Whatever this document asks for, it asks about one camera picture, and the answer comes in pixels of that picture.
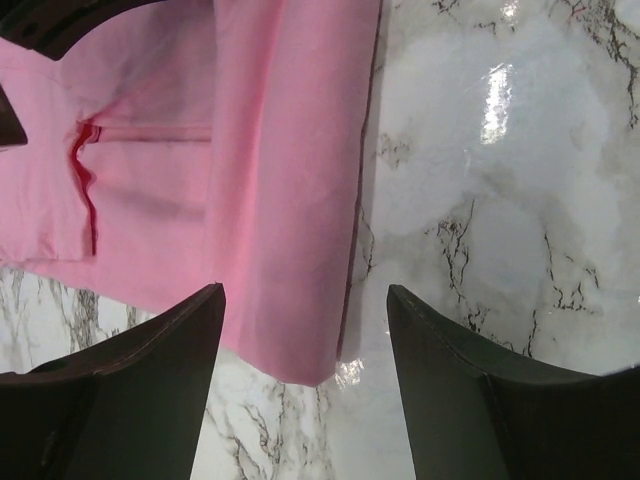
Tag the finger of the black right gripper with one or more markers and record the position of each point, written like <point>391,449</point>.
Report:
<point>52,27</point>
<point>12,134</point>

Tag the pink t shirt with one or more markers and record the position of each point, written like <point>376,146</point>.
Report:
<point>185,143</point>

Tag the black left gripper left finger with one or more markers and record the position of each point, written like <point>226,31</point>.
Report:
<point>129,407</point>

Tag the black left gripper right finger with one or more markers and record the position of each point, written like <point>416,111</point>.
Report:
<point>477,410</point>

